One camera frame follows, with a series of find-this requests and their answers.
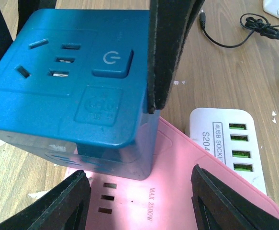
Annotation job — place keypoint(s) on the white power strip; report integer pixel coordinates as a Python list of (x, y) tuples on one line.
[(230, 136)]

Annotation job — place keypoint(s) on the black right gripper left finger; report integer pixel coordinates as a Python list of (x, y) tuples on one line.
[(65, 207)]

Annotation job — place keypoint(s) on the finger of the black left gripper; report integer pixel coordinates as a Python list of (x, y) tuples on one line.
[(169, 24), (25, 9)]

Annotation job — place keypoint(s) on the blue cube socket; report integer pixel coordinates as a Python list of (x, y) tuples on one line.
[(73, 90)]

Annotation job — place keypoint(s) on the large pink socket block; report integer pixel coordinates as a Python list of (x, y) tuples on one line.
[(163, 201)]

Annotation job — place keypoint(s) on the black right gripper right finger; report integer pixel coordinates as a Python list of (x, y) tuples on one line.
[(219, 207)]

